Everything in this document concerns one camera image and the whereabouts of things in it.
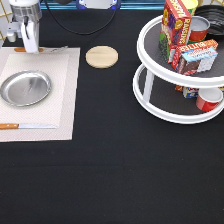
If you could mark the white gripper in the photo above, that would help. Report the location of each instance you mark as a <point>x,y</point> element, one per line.
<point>28,31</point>

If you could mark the wooden handled fork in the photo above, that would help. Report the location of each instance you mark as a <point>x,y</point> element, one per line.
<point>44,49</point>

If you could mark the round silver metal plate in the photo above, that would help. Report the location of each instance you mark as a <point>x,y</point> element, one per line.
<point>25,88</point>

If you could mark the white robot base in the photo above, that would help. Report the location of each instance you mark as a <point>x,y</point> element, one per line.
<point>97,4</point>

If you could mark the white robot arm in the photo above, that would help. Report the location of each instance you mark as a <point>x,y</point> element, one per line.
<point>26,9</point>

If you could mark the beige woven placemat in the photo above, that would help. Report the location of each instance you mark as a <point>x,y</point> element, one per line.
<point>56,109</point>

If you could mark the round wooden coaster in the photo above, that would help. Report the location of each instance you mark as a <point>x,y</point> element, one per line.
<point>101,57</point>

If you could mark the white two-tier turntable rack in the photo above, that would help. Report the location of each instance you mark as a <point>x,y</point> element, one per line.
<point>152,66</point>

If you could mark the red raisins cereal box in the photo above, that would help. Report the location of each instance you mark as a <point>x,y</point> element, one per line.
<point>175,26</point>

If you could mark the blue white chocolate box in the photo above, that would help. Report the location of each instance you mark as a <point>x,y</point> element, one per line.
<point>196,61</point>

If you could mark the red can upper tier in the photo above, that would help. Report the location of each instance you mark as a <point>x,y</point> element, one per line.
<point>198,29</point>

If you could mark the small carton lower tier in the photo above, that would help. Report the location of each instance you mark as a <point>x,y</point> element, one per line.
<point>189,92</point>

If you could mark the red butter box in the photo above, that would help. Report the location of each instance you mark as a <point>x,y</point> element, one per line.
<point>194,46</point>

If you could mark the black bowl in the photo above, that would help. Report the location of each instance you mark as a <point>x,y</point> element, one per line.
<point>215,15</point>

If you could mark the red white bowl lower tier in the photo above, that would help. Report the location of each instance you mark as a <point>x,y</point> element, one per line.
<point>208,98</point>

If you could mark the wooden handled knife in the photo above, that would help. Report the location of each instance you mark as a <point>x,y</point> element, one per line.
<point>5,126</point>

